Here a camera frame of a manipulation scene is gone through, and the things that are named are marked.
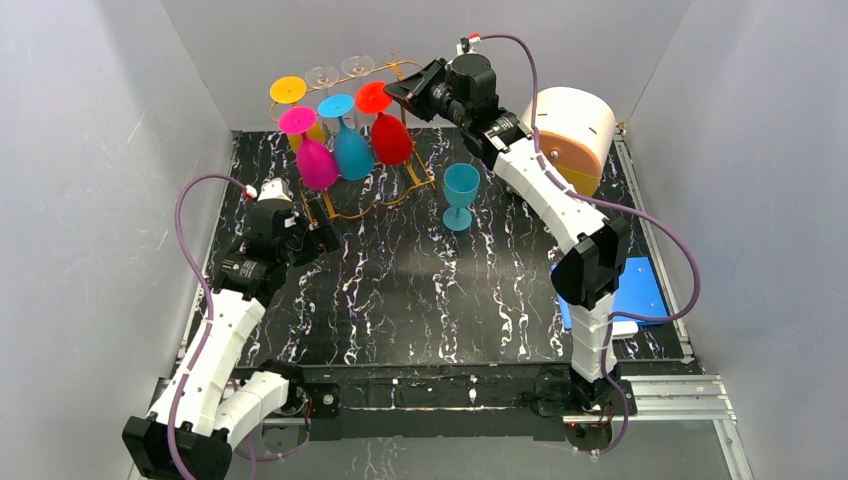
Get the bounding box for red wine glass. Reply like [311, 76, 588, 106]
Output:
[354, 81, 413, 166]

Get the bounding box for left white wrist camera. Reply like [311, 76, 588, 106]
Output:
[243, 177, 292, 205]

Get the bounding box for round pastel drawer cabinet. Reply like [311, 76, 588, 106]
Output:
[522, 87, 616, 196]

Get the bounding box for magenta wine glass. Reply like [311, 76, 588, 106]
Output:
[278, 106, 339, 191]

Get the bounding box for small white bar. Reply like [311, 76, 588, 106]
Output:
[612, 321, 639, 340]

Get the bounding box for light blue wine glass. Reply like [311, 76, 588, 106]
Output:
[443, 163, 480, 232]

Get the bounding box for teal blue wine glass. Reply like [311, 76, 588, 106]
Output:
[318, 93, 376, 181]

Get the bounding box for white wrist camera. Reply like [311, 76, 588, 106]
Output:
[456, 32, 481, 57]
[243, 177, 292, 205]

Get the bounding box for gold wire wine glass rack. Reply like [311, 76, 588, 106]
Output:
[269, 53, 435, 224]

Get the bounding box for yellow wine glass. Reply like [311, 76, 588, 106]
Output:
[269, 76, 325, 143]

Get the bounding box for clear wine glass left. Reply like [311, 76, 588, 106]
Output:
[305, 65, 339, 112]

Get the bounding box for clear wine glass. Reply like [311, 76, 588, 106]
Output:
[305, 65, 339, 112]
[341, 55, 375, 97]

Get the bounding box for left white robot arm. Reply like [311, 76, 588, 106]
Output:
[122, 193, 339, 479]

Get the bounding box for blue flat board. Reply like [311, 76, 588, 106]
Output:
[551, 256, 671, 331]

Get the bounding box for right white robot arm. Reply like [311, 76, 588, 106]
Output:
[383, 53, 629, 405]

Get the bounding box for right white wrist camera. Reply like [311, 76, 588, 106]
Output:
[456, 32, 481, 57]

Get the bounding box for clear wine glass right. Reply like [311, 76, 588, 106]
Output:
[341, 55, 375, 97]

